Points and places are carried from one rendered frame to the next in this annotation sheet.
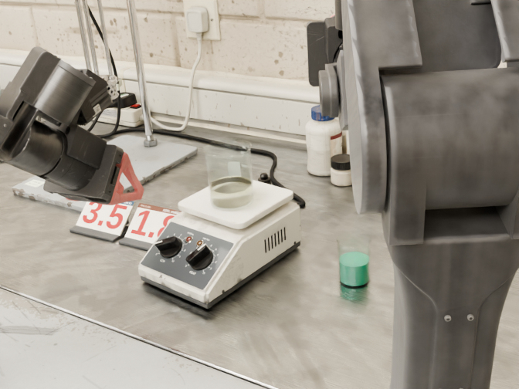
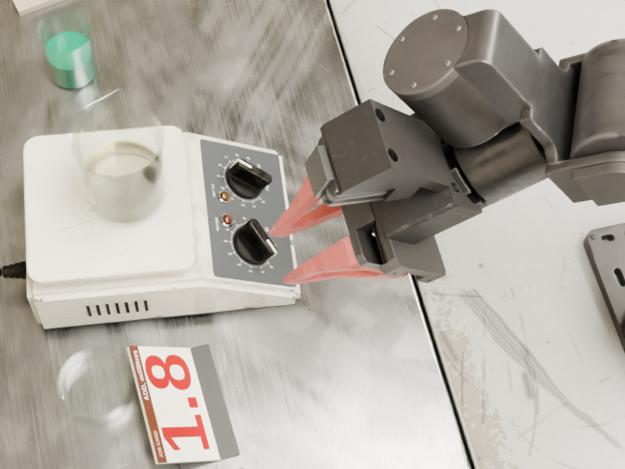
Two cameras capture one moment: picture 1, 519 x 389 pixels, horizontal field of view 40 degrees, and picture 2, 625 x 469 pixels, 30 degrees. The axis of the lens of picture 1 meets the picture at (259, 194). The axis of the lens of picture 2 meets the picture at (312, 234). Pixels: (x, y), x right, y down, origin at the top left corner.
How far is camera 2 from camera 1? 1.23 m
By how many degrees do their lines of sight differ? 87
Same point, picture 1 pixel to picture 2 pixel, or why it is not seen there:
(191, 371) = (378, 91)
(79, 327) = not seen: hidden behind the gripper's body
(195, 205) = (178, 230)
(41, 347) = (499, 274)
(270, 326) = (242, 84)
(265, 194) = (65, 169)
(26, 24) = not seen: outside the picture
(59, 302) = (425, 356)
